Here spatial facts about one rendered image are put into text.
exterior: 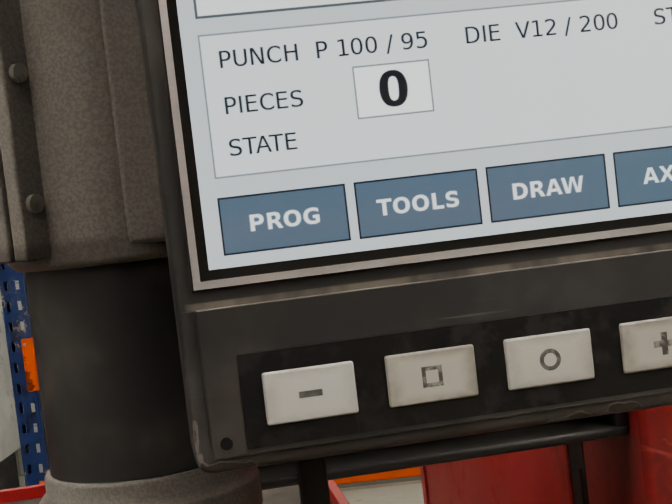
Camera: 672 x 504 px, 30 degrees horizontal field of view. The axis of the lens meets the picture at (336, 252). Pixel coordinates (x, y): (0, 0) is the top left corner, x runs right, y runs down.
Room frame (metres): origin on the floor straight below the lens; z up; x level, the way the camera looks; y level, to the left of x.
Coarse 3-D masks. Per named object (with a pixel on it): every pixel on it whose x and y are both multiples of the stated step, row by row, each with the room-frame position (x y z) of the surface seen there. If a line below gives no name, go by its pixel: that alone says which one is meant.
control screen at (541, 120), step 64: (192, 0) 0.50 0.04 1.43; (256, 0) 0.50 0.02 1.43; (320, 0) 0.50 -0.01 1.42; (384, 0) 0.51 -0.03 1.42; (448, 0) 0.51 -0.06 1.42; (512, 0) 0.52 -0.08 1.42; (576, 0) 0.52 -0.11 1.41; (640, 0) 0.53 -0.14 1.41; (192, 64) 0.50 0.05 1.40; (256, 64) 0.50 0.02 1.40; (320, 64) 0.50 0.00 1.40; (448, 64) 0.51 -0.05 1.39; (512, 64) 0.52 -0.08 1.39; (576, 64) 0.52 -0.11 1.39; (640, 64) 0.52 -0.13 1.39; (192, 128) 0.50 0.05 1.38; (256, 128) 0.50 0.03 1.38; (320, 128) 0.50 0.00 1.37; (384, 128) 0.51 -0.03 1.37; (448, 128) 0.51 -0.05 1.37; (512, 128) 0.52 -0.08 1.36; (576, 128) 0.52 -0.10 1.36; (640, 128) 0.52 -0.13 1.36; (256, 192) 0.50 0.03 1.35; (320, 192) 0.50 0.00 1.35; (384, 192) 0.51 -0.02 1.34; (448, 192) 0.51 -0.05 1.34; (512, 192) 0.52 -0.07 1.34; (576, 192) 0.52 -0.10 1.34; (640, 192) 0.52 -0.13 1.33; (256, 256) 0.50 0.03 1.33
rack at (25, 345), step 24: (0, 264) 3.02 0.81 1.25; (0, 288) 3.02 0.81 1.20; (24, 288) 3.03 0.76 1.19; (24, 312) 3.02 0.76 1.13; (24, 336) 3.02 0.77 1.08; (24, 360) 3.02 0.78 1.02; (24, 384) 3.02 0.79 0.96; (24, 408) 3.02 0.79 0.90; (24, 432) 3.05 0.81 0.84; (24, 456) 3.02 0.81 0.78; (336, 480) 2.98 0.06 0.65; (360, 480) 2.98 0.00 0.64
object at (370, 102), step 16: (384, 64) 0.51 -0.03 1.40; (400, 64) 0.51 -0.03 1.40; (416, 64) 0.51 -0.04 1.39; (368, 80) 0.51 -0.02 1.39; (384, 80) 0.51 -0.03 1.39; (400, 80) 0.51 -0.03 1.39; (416, 80) 0.51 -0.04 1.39; (368, 96) 0.51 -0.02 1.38; (384, 96) 0.51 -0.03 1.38; (400, 96) 0.51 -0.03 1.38; (416, 96) 0.51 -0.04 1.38; (432, 96) 0.51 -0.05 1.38; (368, 112) 0.51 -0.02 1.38; (384, 112) 0.51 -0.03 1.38; (400, 112) 0.51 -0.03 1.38; (416, 112) 0.51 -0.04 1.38
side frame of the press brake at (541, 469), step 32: (640, 416) 0.91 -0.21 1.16; (544, 448) 1.15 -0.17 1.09; (576, 448) 1.06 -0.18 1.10; (608, 448) 0.98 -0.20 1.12; (640, 448) 0.91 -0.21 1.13; (448, 480) 1.58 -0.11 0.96; (480, 480) 1.40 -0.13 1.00; (512, 480) 1.27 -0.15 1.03; (544, 480) 1.16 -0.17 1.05; (576, 480) 1.06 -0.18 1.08; (608, 480) 0.98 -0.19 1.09; (640, 480) 0.92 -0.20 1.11
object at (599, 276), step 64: (192, 192) 0.50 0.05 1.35; (192, 256) 0.49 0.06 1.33; (320, 256) 0.50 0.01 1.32; (384, 256) 0.51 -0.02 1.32; (448, 256) 0.51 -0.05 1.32; (512, 256) 0.51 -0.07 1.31; (576, 256) 0.52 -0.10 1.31; (640, 256) 0.52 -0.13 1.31; (192, 320) 0.49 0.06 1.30; (256, 320) 0.50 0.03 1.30; (320, 320) 0.50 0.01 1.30; (384, 320) 0.50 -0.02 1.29; (448, 320) 0.51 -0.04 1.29; (512, 320) 0.51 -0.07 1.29; (576, 320) 0.51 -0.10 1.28; (640, 320) 0.52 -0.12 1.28; (192, 384) 0.49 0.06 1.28; (256, 384) 0.49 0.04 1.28; (320, 384) 0.50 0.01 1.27; (384, 384) 0.50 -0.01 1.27; (448, 384) 0.50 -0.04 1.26; (512, 384) 0.51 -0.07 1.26; (576, 384) 0.51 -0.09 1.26; (640, 384) 0.52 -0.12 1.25; (192, 448) 0.52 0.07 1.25; (256, 448) 0.49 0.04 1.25; (320, 448) 0.50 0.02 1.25
